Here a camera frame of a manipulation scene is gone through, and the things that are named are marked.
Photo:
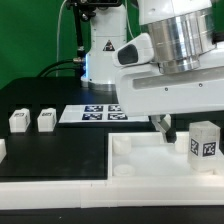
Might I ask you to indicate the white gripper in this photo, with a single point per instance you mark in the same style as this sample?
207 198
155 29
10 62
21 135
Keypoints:
142 90

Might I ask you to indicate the white square table top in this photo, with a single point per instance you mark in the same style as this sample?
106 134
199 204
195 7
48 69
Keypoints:
149 155

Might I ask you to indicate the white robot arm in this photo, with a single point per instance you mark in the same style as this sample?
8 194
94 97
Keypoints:
175 66

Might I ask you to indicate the white marker sheet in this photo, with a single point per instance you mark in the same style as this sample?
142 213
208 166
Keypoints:
97 113

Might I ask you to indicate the white u-shaped obstacle fence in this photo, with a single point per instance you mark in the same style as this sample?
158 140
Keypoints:
114 192

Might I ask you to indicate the black camera pole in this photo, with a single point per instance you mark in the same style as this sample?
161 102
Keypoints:
84 10

